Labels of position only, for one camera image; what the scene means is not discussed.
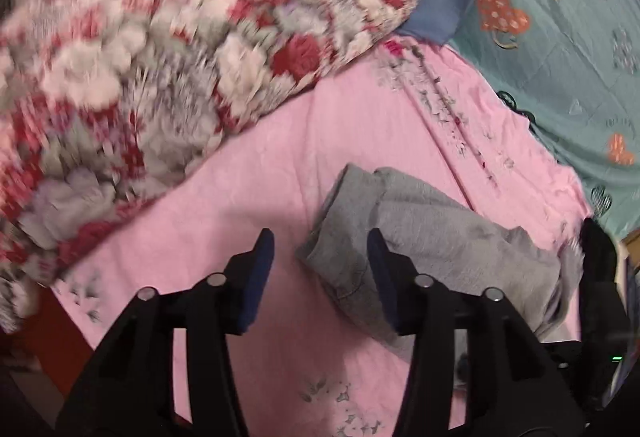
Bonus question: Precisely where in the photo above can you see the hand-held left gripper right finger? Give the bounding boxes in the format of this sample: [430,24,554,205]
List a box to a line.
[366,227,587,437]

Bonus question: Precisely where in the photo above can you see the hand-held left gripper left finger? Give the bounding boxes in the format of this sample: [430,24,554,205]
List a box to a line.
[56,228,276,437]

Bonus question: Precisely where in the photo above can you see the grey pants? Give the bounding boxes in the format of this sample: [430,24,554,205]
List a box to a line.
[296,163,585,362]

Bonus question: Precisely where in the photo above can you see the pink bed sheet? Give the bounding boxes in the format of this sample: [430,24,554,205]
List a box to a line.
[52,39,588,437]

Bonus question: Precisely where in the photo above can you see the red floral quilt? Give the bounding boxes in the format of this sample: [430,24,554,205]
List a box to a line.
[0,0,424,334]

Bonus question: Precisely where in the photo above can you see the teal heart print sheet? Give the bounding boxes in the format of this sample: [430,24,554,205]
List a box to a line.
[447,0,640,238]

